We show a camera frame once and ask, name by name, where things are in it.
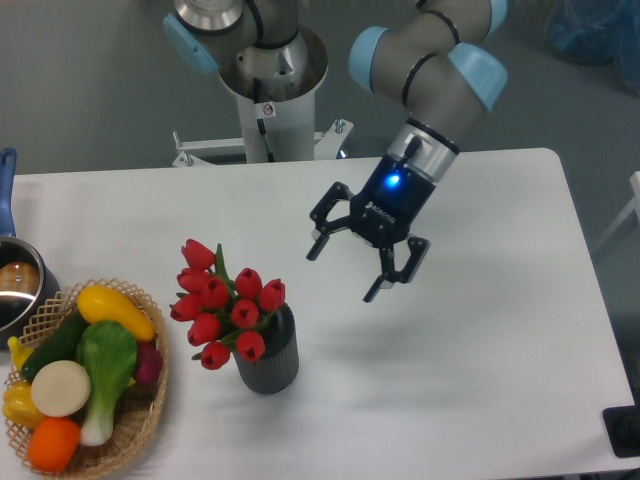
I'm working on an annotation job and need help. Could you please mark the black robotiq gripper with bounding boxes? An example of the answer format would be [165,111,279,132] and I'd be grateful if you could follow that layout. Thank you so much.
[306,155,435,303]

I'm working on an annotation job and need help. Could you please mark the red tulip bouquet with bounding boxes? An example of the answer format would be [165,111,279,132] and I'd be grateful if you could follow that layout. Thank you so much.
[170,239,286,370]

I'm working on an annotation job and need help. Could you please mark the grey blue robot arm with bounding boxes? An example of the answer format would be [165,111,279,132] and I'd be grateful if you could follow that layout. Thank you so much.
[307,1,508,302]

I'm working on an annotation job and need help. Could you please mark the dark grey ribbed vase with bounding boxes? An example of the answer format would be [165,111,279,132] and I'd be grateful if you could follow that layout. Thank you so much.
[233,304,299,395]

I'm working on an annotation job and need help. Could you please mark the white furniture leg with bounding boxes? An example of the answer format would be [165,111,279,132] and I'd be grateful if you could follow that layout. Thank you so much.
[594,171,640,251]

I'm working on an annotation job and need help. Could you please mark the purple red radish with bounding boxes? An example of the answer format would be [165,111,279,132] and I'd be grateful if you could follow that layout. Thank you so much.
[132,343,163,385]

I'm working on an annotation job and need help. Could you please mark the blue plastic bag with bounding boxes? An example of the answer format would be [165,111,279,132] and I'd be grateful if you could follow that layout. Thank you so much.
[544,1,639,95]

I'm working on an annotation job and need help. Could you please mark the yellow squash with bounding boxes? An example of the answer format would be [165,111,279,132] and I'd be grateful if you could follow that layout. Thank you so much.
[76,285,156,342]

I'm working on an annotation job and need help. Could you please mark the green bok choy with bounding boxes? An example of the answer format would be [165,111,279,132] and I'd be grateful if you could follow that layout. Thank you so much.
[76,320,137,447]

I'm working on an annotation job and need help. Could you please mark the woven wicker basket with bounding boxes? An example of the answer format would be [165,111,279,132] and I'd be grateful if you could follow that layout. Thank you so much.
[1,278,169,479]

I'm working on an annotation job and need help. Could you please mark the black device at table edge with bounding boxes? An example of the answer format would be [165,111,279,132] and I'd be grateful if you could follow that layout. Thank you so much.
[602,405,639,458]

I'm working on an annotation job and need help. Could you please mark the dark green cucumber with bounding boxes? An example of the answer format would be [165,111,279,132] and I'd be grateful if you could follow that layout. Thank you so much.
[21,310,89,382]

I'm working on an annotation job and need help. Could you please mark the round cream white vegetable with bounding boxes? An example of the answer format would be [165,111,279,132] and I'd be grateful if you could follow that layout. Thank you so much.
[31,360,91,417]

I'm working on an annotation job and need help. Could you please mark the yellow banana tip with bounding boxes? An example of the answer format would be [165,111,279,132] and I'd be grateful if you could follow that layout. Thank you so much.
[7,336,34,371]

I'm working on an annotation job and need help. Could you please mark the orange fruit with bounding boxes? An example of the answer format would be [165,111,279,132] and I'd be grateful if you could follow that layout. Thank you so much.
[26,417,80,473]

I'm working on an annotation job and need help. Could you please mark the yellow bell pepper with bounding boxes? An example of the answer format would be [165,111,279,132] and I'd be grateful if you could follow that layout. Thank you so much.
[2,380,45,430]

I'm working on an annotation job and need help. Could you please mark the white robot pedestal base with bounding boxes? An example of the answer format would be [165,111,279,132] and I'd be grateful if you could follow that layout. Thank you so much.
[163,1,353,164]

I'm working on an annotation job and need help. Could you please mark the blue handled saucepan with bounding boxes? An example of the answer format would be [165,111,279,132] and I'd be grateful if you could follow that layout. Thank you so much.
[1,147,59,351]

